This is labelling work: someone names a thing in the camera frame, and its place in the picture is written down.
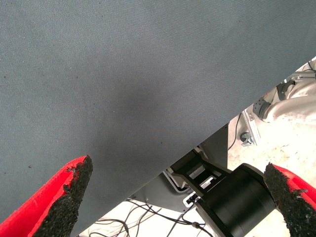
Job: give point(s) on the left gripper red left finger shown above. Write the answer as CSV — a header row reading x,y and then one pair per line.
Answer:
x,y
37,209

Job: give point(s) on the dark grey table cloth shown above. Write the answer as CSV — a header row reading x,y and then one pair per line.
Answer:
x,y
123,74

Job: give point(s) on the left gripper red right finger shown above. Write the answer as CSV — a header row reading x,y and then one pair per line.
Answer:
x,y
293,202

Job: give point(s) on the small black caster wheel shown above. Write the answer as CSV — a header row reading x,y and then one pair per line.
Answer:
x,y
245,137

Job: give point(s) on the white bracket with black plug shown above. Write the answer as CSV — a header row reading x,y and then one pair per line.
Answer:
x,y
186,201

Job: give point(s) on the grey table side panel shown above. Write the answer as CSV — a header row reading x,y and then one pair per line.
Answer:
x,y
158,195

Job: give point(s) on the black frame with cylinder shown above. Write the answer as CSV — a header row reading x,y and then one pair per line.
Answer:
x,y
237,197

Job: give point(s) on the aluminium profile leg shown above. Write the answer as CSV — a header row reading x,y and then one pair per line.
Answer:
x,y
254,128

